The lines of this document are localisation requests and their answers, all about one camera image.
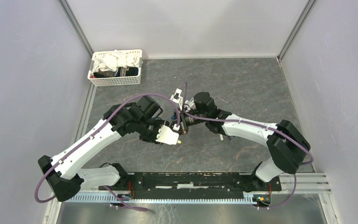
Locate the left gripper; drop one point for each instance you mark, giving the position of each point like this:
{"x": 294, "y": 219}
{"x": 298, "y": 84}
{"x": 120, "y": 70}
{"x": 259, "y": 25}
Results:
{"x": 152, "y": 139}

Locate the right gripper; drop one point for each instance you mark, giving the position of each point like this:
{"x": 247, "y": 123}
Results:
{"x": 183, "y": 124}

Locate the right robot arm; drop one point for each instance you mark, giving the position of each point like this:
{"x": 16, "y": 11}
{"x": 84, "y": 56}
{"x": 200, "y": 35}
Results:
{"x": 287, "y": 146}

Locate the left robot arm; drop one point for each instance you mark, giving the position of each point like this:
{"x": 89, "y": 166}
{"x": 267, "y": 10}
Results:
{"x": 63, "y": 174}

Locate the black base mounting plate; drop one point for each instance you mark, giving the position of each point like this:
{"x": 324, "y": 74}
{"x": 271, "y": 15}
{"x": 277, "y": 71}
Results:
{"x": 195, "y": 185}

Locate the white plastic basket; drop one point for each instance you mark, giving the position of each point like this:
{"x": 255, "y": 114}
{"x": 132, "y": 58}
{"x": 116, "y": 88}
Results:
{"x": 115, "y": 81}

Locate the white cloth in basket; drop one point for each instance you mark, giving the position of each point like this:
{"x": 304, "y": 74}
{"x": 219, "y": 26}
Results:
{"x": 111, "y": 60}

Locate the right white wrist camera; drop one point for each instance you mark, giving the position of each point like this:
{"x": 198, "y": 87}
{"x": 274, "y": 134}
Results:
{"x": 177, "y": 98}

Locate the aluminium frame rail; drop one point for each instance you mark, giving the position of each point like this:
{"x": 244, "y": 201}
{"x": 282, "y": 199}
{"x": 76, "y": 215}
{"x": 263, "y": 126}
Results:
{"x": 76, "y": 26}

